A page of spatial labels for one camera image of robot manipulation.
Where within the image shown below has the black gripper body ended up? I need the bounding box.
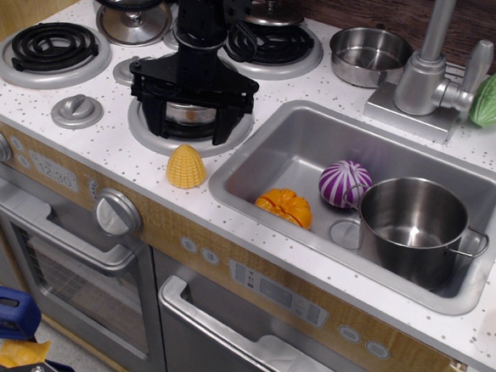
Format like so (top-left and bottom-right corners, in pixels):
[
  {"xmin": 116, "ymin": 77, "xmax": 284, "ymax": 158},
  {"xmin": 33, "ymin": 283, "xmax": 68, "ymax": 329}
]
[{"xmin": 129, "ymin": 45, "xmax": 259, "ymax": 114}]

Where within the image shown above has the large steel pot lid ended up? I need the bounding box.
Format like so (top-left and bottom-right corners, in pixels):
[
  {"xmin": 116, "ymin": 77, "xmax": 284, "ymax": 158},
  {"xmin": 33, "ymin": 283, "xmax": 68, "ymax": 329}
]
[{"xmin": 96, "ymin": 0, "xmax": 172, "ymax": 47}]

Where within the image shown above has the purple striped toy onion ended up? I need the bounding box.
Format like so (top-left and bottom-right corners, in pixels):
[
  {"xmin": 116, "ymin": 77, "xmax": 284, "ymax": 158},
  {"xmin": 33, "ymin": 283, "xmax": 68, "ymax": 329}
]
[{"xmin": 318, "ymin": 160, "xmax": 373, "ymax": 209}]

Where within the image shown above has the steel pan by faucet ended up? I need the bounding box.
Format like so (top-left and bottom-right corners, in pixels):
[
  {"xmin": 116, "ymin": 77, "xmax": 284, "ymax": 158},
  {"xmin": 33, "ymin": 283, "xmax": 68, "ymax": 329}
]
[{"xmin": 330, "ymin": 27, "xmax": 414, "ymax": 88}]

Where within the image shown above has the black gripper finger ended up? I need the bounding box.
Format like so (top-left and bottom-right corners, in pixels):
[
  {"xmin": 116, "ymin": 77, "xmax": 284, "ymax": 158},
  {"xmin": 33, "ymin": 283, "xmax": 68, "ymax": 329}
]
[
  {"xmin": 142, "ymin": 97, "xmax": 167, "ymax": 138},
  {"xmin": 211, "ymin": 108, "xmax": 244, "ymax": 145}
]

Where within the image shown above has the green toy bitter gourd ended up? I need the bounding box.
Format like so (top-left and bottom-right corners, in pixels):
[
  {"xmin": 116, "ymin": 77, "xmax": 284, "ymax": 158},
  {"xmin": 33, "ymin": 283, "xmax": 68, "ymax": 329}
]
[{"xmin": 468, "ymin": 73, "xmax": 496, "ymax": 128}]

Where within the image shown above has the yellow tape piece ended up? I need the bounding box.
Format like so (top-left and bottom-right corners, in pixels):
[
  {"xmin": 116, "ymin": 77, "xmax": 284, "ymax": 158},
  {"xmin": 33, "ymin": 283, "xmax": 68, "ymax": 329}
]
[{"xmin": 0, "ymin": 340, "xmax": 52, "ymax": 369}]

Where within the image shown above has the steel pot with handles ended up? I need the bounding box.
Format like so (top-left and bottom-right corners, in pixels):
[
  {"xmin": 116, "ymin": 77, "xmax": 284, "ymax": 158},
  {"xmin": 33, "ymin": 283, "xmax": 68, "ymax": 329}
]
[{"xmin": 342, "ymin": 177, "xmax": 489, "ymax": 290}]

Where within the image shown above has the silver sink basin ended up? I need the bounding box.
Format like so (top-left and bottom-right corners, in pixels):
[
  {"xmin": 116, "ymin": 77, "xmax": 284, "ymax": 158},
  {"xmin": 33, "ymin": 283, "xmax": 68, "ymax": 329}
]
[{"xmin": 209, "ymin": 101, "xmax": 496, "ymax": 316}]

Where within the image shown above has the front left stove burner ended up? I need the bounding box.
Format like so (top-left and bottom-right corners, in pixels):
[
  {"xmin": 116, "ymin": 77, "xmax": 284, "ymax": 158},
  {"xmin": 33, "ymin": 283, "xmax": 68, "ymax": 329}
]
[{"xmin": 0, "ymin": 22, "xmax": 111, "ymax": 90}]

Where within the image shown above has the dishwasher control panel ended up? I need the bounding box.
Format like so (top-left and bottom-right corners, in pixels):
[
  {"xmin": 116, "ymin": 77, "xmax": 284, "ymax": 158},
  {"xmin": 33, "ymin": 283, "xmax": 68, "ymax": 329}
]
[{"xmin": 228, "ymin": 259, "xmax": 330, "ymax": 328}]

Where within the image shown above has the silver countertop stove knob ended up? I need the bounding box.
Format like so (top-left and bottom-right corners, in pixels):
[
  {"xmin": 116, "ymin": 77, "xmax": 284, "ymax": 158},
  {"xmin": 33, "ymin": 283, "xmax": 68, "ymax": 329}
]
[{"xmin": 50, "ymin": 94, "xmax": 104, "ymax": 130}]

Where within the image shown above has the silver toy faucet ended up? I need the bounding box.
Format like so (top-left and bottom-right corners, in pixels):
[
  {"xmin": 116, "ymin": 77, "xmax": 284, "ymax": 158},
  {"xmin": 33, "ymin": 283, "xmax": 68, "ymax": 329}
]
[{"xmin": 364, "ymin": 0, "xmax": 494, "ymax": 144}]

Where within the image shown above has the blue clamp device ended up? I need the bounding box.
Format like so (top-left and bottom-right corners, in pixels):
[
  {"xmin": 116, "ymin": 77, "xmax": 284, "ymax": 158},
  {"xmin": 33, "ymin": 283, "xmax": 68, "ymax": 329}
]
[{"xmin": 0, "ymin": 285, "xmax": 42, "ymax": 341}]

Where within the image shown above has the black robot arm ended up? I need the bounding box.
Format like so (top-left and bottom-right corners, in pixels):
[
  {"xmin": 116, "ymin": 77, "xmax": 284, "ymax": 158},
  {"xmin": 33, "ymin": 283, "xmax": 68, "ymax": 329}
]
[{"xmin": 129, "ymin": 0, "xmax": 259, "ymax": 145}]

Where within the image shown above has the oven door with handle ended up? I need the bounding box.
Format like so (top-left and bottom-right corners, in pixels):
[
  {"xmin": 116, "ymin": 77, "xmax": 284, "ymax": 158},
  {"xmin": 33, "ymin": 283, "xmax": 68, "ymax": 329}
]
[{"xmin": 0, "ymin": 176, "xmax": 167, "ymax": 372}]

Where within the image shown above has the yellow toy corn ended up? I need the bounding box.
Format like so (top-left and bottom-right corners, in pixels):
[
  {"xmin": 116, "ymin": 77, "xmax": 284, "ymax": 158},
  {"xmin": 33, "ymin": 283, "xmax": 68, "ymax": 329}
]
[{"xmin": 166, "ymin": 144, "xmax": 207, "ymax": 189}]

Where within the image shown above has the silver right oven knob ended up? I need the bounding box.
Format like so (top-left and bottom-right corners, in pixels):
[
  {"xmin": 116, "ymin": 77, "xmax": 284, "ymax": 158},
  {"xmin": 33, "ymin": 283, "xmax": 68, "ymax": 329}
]
[{"xmin": 93, "ymin": 188, "xmax": 143, "ymax": 236}]

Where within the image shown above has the small steel pan on stove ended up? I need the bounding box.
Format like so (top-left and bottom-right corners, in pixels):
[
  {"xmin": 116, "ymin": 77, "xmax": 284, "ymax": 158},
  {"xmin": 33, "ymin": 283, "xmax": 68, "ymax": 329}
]
[{"xmin": 166, "ymin": 102, "xmax": 217, "ymax": 127}]

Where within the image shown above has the small steel pot lid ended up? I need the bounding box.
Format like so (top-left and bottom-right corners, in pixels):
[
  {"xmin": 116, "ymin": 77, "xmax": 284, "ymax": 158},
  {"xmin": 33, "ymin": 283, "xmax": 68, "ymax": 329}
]
[{"xmin": 245, "ymin": 0, "xmax": 304, "ymax": 27}]

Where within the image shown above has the dishwasher door with handle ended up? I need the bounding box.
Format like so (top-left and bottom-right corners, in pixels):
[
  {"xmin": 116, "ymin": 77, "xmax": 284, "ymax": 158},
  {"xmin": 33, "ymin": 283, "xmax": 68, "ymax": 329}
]
[{"xmin": 154, "ymin": 251, "xmax": 370, "ymax": 372}]

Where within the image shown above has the front right stove burner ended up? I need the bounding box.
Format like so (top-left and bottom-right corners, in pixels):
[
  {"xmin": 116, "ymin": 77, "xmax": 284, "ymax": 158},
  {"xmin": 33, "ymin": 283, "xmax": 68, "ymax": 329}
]
[{"xmin": 127, "ymin": 98, "xmax": 254, "ymax": 158}]

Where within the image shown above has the back right stove burner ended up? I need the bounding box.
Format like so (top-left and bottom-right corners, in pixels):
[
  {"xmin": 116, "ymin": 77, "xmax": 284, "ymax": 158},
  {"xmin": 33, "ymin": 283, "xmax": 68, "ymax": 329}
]
[{"xmin": 222, "ymin": 21, "xmax": 323, "ymax": 81}]

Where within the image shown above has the digital clock panel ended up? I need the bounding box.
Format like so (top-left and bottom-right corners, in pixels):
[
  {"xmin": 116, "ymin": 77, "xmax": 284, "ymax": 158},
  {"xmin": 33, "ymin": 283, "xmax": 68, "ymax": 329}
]
[{"xmin": 29, "ymin": 150, "xmax": 79, "ymax": 193}]

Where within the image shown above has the silver middle stove knob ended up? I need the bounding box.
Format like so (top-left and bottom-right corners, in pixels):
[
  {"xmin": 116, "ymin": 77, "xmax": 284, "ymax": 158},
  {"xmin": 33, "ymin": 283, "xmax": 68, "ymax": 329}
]
[{"xmin": 112, "ymin": 55, "xmax": 139, "ymax": 87}]

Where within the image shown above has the orange toy pumpkin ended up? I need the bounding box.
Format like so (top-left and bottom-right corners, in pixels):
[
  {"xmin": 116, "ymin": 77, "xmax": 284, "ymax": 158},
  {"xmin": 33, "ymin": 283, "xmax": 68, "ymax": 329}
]
[{"xmin": 255, "ymin": 188, "xmax": 313, "ymax": 230}]

